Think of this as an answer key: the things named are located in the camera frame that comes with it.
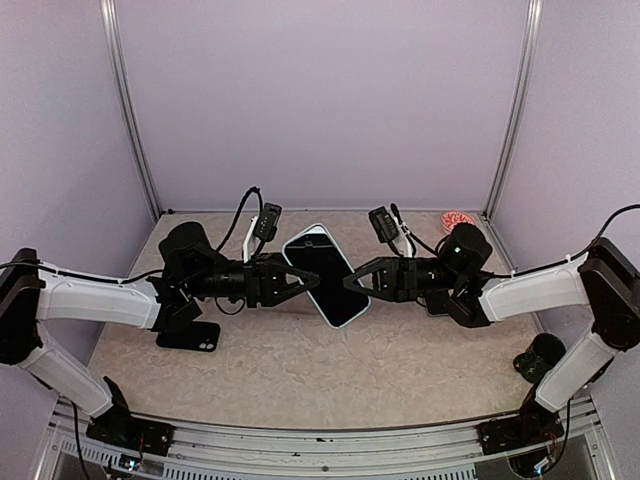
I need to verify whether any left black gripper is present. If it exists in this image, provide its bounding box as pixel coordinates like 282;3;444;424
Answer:
185;251;322;307

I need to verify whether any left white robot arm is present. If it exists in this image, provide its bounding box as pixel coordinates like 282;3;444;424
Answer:
1;222;319;445

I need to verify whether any front aluminium rail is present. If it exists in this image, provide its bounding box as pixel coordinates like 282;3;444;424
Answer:
31;397;622;479

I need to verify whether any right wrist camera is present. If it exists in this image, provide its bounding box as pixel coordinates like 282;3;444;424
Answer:
368;203;416;258

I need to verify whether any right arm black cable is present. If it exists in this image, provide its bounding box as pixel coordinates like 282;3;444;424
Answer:
389;202;640;281

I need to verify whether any teal green phone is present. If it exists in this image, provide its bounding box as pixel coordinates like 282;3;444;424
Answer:
282;224;370;326

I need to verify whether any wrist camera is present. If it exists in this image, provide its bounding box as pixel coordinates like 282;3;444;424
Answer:
368;203;416;258
242;203;282;263

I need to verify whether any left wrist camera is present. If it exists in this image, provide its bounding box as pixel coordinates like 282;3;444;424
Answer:
242;203;282;263

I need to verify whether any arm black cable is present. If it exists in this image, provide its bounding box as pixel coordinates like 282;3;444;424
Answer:
0;186;265;316
389;202;640;281

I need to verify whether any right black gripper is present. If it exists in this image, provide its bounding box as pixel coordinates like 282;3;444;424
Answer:
340;256;464;303

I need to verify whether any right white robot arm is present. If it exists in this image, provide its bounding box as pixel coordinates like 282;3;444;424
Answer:
343;223;639;444

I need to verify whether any right aluminium frame post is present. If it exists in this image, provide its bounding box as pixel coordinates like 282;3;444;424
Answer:
483;0;543;222

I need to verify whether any black phone case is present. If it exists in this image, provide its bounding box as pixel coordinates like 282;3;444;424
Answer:
156;321;221;353

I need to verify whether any black phone silver edge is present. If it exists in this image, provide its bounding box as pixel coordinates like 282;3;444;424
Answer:
424;291;449;317

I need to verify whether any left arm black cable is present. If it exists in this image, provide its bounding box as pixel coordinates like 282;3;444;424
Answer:
0;186;265;316

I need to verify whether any red white patterned bowl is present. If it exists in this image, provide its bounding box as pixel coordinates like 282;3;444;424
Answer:
440;211;476;233

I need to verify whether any aluminium frame post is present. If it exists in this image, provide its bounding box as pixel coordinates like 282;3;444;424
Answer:
99;0;162;222
483;0;543;222

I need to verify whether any left aluminium frame post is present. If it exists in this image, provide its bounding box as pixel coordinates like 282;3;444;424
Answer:
99;0;162;222

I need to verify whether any dark green mug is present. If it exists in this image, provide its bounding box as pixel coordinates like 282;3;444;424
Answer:
512;333;566;384

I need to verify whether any light blue phone case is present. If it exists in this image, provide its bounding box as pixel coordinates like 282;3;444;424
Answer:
281;223;372;330

